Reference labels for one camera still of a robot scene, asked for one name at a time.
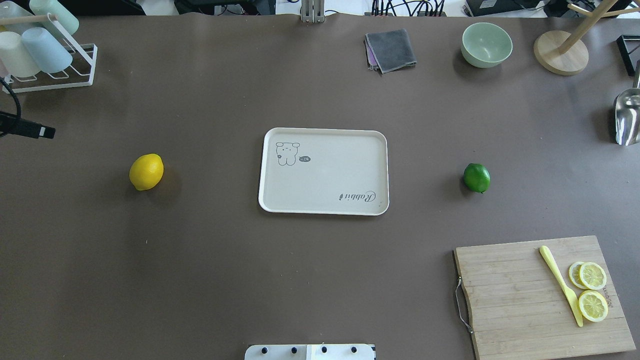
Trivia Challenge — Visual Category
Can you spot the green lime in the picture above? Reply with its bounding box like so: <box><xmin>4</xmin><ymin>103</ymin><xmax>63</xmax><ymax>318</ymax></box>
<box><xmin>462</xmin><ymin>162</ymin><xmax>491</xmax><ymax>194</ymax></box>

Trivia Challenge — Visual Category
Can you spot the yellow lemon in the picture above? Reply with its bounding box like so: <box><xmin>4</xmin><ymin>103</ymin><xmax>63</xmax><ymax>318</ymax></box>
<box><xmin>129</xmin><ymin>153</ymin><xmax>164</xmax><ymax>191</ymax></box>

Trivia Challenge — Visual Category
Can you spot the cream rabbit tray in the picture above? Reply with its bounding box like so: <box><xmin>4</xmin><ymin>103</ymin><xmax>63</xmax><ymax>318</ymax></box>
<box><xmin>258</xmin><ymin>127</ymin><xmax>390</xmax><ymax>216</ymax></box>

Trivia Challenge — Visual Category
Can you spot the grey folded cloth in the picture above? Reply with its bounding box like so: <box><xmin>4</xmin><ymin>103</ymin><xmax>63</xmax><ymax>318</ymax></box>
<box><xmin>365</xmin><ymin>28</ymin><xmax>418</xmax><ymax>75</ymax></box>

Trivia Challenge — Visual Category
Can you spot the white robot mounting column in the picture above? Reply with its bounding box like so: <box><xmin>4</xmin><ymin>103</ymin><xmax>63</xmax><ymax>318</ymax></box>
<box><xmin>244</xmin><ymin>343</ymin><xmax>377</xmax><ymax>360</ymax></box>

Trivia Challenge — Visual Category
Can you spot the mint green bowl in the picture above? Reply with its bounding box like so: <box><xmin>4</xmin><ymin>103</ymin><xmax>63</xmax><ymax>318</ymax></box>
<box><xmin>461</xmin><ymin>22</ymin><xmax>514</xmax><ymax>69</ymax></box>

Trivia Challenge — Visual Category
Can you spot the yellow plastic knife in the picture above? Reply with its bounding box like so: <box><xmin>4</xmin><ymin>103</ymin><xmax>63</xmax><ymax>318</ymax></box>
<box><xmin>539</xmin><ymin>245</ymin><xmax>584</xmax><ymax>328</ymax></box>

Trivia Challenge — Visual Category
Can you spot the bamboo cutting board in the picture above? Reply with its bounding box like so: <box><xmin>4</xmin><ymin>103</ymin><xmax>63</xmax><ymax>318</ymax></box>
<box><xmin>454</xmin><ymin>235</ymin><xmax>636</xmax><ymax>360</ymax></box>

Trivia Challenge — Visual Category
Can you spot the lemon slice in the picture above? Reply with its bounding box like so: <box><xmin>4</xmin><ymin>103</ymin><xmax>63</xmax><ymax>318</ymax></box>
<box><xmin>578</xmin><ymin>262</ymin><xmax>608</xmax><ymax>291</ymax></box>
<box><xmin>578</xmin><ymin>290</ymin><xmax>609</xmax><ymax>322</ymax></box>
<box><xmin>567</xmin><ymin>261</ymin><xmax>588</xmax><ymax>290</ymax></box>

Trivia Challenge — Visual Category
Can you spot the wooden mug tree stand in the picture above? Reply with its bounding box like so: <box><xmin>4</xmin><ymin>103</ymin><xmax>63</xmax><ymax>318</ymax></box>
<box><xmin>534</xmin><ymin>0</ymin><xmax>640</xmax><ymax>76</ymax></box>

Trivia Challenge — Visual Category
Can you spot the light blue plastic cup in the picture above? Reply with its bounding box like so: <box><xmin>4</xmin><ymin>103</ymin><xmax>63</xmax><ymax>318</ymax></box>
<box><xmin>22</xmin><ymin>27</ymin><xmax>73</xmax><ymax>74</ymax></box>

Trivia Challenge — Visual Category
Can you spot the mint green plastic cup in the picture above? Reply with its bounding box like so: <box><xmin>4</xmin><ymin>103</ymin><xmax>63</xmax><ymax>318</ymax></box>
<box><xmin>29</xmin><ymin>0</ymin><xmax>80</xmax><ymax>35</ymax></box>

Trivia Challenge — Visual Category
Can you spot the silver metal scoop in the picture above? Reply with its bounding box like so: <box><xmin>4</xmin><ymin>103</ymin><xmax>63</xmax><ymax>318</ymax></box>
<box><xmin>615</xmin><ymin>61</ymin><xmax>640</xmax><ymax>146</ymax></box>

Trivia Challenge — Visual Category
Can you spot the cream white plastic cup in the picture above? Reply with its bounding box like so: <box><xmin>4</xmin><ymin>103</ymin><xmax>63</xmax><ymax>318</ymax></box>
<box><xmin>0</xmin><ymin>30</ymin><xmax>41</xmax><ymax>78</ymax></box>

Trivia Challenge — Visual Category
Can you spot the aluminium frame post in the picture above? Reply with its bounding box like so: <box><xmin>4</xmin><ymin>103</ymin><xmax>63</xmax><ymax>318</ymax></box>
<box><xmin>300</xmin><ymin>0</ymin><xmax>325</xmax><ymax>23</ymax></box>

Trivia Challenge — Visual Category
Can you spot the white wire cup rack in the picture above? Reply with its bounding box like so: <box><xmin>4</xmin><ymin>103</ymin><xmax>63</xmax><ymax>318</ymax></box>
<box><xmin>1</xmin><ymin>13</ymin><xmax>98</xmax><ymax>94</ymax></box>

